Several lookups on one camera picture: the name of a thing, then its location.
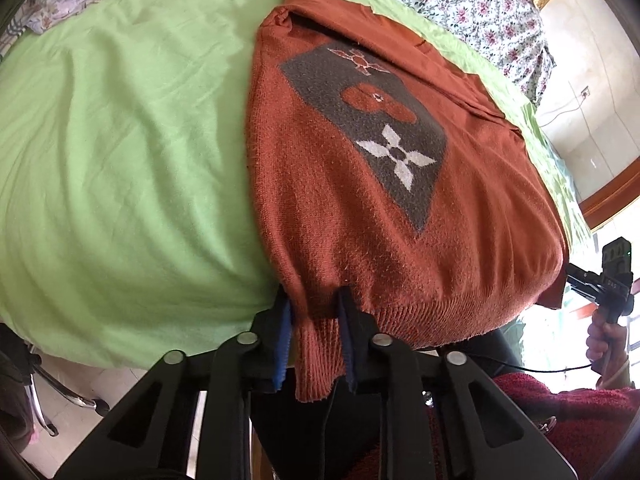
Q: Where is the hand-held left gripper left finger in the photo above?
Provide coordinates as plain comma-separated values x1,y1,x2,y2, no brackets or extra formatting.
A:
52,295,296,480

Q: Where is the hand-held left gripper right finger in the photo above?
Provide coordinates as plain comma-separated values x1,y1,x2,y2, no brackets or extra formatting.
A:
335,290,576,480

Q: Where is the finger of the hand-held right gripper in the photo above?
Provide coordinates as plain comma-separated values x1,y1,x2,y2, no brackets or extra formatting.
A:
565,265,608,303

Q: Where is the rust orange knit sweater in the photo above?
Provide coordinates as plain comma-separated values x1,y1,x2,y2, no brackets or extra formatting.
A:
244,0,571,403

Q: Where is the person's right hand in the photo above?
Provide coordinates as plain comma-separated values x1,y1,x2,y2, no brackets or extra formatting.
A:
586,310,631,376

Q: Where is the wooden door trim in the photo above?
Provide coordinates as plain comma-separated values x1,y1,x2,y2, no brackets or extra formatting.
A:
582,160,640,233

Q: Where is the person's dark red clothing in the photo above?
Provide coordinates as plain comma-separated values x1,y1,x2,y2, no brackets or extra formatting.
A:
345,372,640,480

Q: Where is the office chair chrome base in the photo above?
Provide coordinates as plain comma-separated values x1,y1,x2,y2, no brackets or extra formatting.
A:
20,345,111,436

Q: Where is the light green bed sheet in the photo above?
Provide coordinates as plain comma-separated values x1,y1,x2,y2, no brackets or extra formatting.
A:
0,0,593,371

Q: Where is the white pink floral quilt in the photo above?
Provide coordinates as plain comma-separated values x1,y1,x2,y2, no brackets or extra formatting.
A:
305,0,556,106

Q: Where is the black cable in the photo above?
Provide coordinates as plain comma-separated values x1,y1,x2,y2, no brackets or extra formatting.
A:
470,350,601,376

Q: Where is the white cable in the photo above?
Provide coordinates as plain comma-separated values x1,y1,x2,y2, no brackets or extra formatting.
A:
539,94,587,128

